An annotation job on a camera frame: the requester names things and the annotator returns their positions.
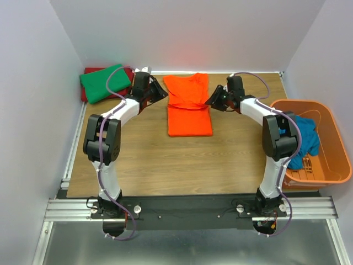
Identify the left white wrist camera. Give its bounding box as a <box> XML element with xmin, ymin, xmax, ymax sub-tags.
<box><xmin>134</xmin><ymin>66</ymin><xmax>152</xmax><ymax>74</ymax></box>

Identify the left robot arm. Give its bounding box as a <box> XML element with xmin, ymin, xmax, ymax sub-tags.
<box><xmin>83</xmin><ymin>67</ymin><xmax>168</xmax><ymax>218</ymax></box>

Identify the green folded t shirt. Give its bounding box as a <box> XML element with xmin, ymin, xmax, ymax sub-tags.
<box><xmin>79</xmin><ymin>63</ymin><xmax>132</xmax><ymax>105</ymax></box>

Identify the orange plastic laundry basket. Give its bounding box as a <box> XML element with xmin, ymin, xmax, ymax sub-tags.
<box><xmin>271</xmin><ymin>99</ymin><xmax>352</xmax><ymax>189</ymax></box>

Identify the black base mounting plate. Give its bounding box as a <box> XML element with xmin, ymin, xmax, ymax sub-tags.
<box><xmin>85</xmin><ymin>194</ymin><xmax>288</xmax><ymax>239</ymax></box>

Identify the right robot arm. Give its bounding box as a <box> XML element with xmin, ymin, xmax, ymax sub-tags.
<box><xmin>205</xmin><ymin>72</ymin><xmax>302</xmax><ymax>216</ymax></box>

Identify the dark red folded t shirt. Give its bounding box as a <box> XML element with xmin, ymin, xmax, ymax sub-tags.
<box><xmin>80</xmin><ymin>66</ymin><xmax>136</xmax><ymax>103</ymax></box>

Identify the orange t shirt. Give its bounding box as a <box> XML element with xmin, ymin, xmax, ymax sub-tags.
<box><xmin>163</xmin><ymin>73</ymin><xmax>213</xmax><ymax>137</ymax></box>

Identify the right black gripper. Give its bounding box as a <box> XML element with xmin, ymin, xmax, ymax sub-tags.
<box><xmin>204</xmin><ymin>85</ymin><xmax>232</xmax><ymax>113</ymax></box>

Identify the blue crumpled t shirt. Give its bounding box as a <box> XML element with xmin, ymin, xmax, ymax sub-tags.
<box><xmin>288</xmin><ymin>115</ymin><xmax>320</xmax><ymax>170</ymax></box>

